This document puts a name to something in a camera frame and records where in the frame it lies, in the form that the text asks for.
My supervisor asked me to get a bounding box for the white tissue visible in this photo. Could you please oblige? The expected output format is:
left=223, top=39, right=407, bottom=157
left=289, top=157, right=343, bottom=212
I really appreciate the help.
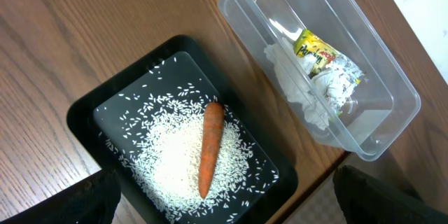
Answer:
left=264, top=37, right=329, bottom=130

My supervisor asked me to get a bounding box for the green yellow snack wrapper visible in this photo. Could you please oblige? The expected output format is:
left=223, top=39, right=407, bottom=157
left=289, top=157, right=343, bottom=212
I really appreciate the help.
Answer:
left=293, top=29, right=365, bottom=84

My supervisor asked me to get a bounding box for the clear plastic bin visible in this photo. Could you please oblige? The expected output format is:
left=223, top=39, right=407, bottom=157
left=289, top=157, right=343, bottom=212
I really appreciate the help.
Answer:
left=218, top=0, right=421, bottom=161

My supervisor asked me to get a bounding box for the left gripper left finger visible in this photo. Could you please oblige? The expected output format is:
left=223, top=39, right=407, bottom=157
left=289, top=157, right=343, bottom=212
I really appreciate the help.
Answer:
left=1, top=169, right=121, bottom=224

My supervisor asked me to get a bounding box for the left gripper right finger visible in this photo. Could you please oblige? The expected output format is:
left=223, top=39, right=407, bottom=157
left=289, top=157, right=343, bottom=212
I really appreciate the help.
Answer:
left=332, top=165, right=447, bottom=224

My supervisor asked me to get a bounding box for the orange carrot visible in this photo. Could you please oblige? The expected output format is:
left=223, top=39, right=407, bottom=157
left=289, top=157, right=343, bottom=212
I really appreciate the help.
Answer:
left=198, top=102, right=225, bottom=199

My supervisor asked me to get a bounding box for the white rice pile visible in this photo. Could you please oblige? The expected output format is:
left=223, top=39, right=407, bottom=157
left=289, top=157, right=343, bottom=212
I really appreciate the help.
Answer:
left=129, top=97, right=252, bottom=223

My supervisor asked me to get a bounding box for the brown serving tray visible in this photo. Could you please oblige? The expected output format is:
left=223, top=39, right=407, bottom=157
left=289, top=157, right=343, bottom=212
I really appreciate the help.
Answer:
left=285, top=152, right=421, bottom=224

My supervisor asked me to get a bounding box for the black shallow tray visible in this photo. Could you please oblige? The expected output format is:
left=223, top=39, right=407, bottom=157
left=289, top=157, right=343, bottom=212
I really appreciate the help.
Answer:
left=67, top=35, right=298, bottom=223

